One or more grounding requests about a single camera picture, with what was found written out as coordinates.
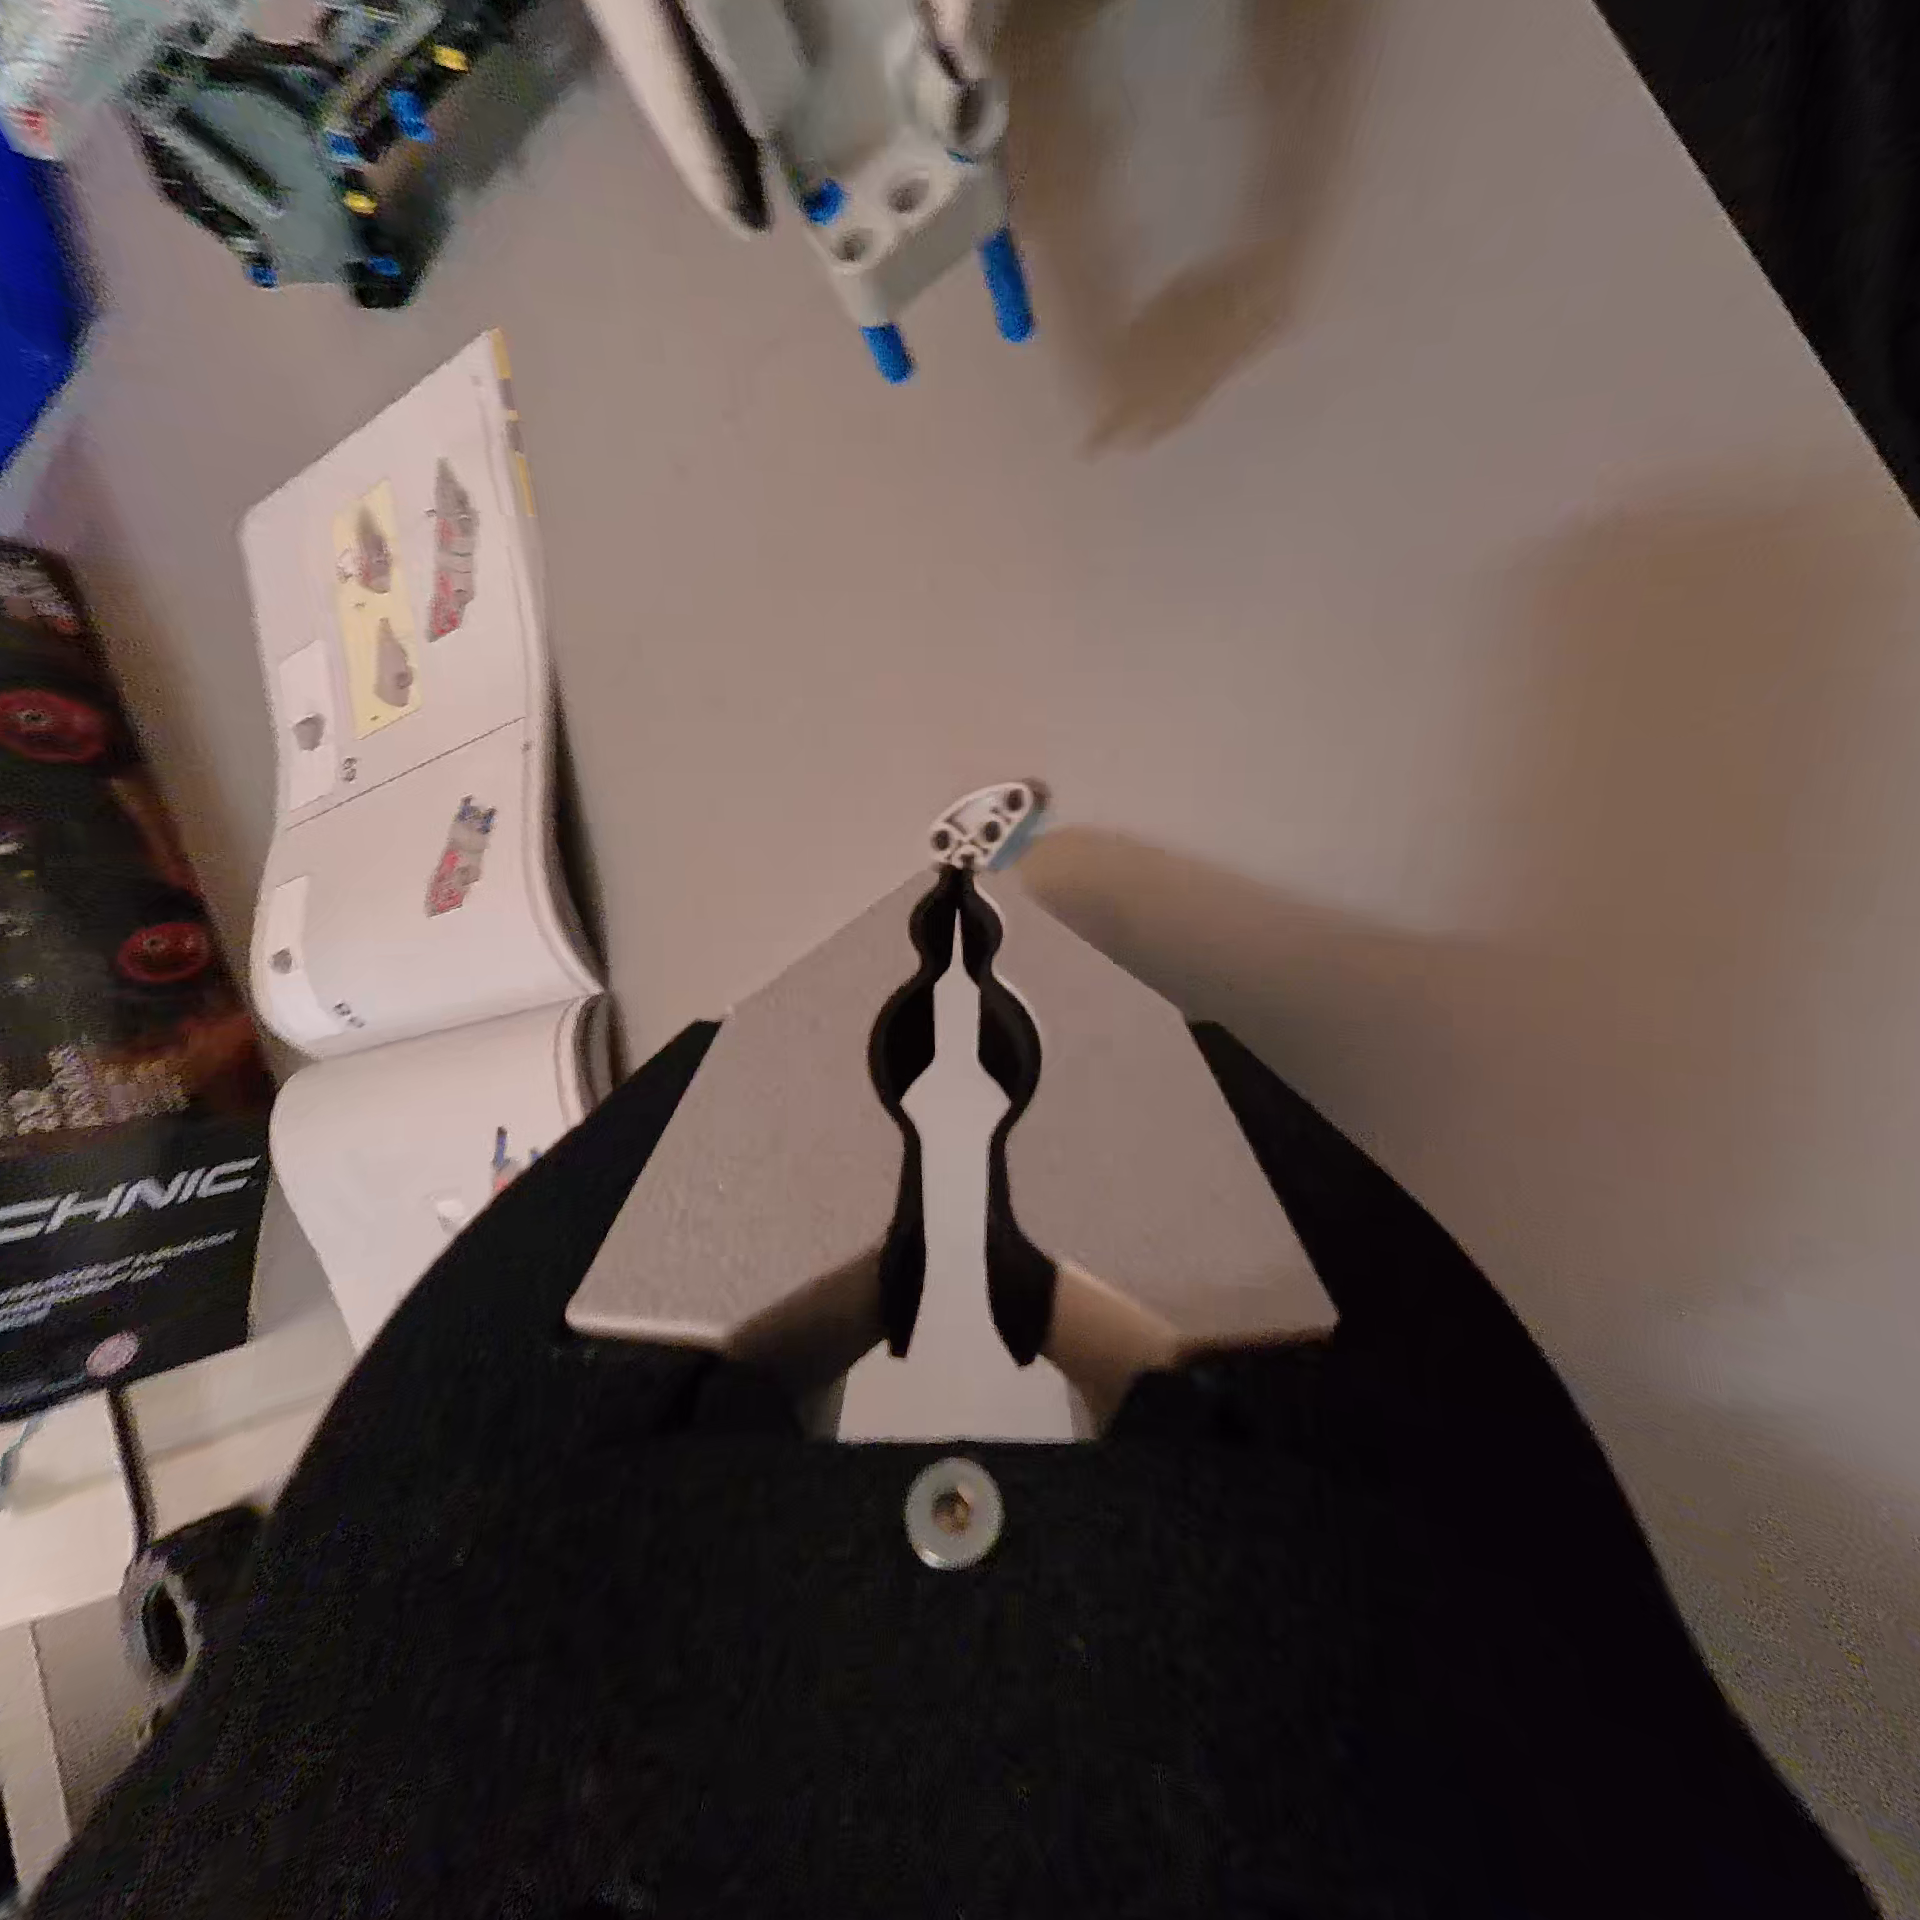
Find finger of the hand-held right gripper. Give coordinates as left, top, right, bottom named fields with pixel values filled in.
left=583, top=0, right=782, bottom=241
left=915, top=0, right=1022, bottom=167

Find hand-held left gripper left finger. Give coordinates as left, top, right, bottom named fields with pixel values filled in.
left=564, top=870, right=962, bottom=1433

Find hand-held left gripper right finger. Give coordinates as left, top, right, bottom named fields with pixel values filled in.
left=956, top=876, right=1343, bottom=1433

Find grey brick assembly blue pins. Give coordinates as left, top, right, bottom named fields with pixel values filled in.
left=720, top=0, right=1040, bottom=385

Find small grey brick piece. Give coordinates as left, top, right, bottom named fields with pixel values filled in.
left=924, top=775, right=1053, bottom=876

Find partly built brick vehicle model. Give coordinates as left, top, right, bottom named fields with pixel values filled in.
left=120, top=0, right=603, bottom=311

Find open instruction booklet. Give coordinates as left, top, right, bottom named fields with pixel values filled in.
left=236, top=325, right=631, bottom=1352

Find black toy set box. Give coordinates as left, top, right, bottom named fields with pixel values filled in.
left=0, top=535, right=281, bottom=1420

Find blue plastic bin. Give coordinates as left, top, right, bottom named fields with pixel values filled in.
left=0, top=112, right=101, bottom=468

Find black toy tyre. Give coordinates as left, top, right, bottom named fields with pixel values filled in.
left=116, top=1506, right=272, bottom=1689

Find person's black clothing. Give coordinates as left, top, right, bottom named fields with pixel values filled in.
left=1590, top=0, right=1920, bottom=519

